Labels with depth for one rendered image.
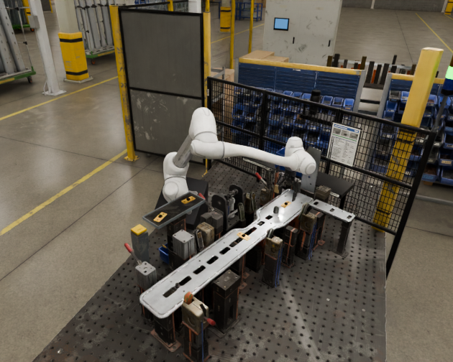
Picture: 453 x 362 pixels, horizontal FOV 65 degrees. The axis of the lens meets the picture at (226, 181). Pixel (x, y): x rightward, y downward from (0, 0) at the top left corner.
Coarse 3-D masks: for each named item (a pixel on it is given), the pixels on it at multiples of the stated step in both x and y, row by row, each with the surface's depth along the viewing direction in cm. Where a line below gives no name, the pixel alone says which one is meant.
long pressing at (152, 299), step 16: (288, 192) 256; (272, 208) 238; (288, 208) 238; (256, 224) 222; (272, 224) 223; (224, 240) 208; (256, 240) 209; (208, 256) 196; (224, 256) 196; (240, 256) 197; (176, 272) 185; (192, 272) 185; (208, 272) 185; (160, 288) 175; (176, 288) 175; (192, 288) 176; (144, 304) 167; (160, 304) 167; (176, 304) 167
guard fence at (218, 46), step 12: (168, 0) 531; (180, 0) 559; (204, 0) 638; (228, 0) 738; (252, 0) 875; (240, 12) 817; (252, 12) 888; (240, 24) 833; (252, 24) 907; (240, 36) 849; (216, 48) 731; (240, 48) 867; (120, 84) 465
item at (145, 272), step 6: (144, 264) 180; (138, 270) 177; (144, 270) 177; (150, 270) 177; (138, 276) 180; (144, 276) 175; (150, 276) 177; (138, 282) 183; (144, 282) 178; (150, 282) 179; (156, 282) 182; (144, 288) 181; (144, 312) 193; (150, 312) 188; (144, 318) 195; (150, 318) 190
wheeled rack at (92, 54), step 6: (78, 6) 991; (84, 6) 950; (90, 6) 1007; (96, 6) 1030; (102, 18) 1151; (78, 30) 989; (90, 42) 995; (102, 48) 1090; (108, 48) 1088; (90, 54) 1013; (96, 54) 1029; (102, 54) 1045
